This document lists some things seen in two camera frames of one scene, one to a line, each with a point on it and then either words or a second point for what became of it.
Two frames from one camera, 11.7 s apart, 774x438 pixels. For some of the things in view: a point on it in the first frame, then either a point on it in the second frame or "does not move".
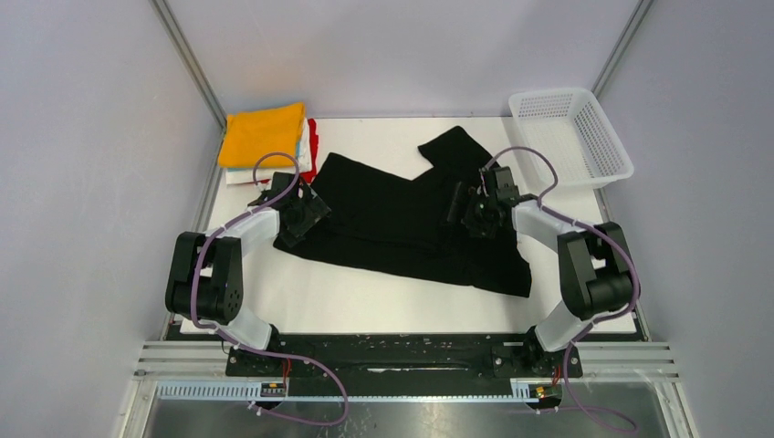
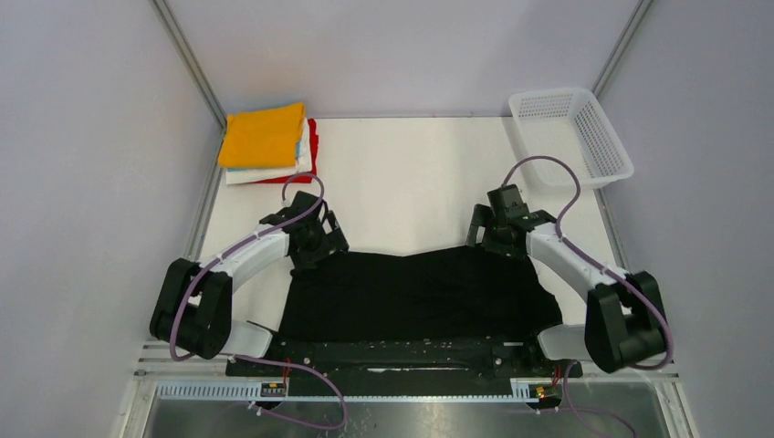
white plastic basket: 570,125 does not move
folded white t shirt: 245,177 does not move
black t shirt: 395,220 -> 463,293
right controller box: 541,391 does not move
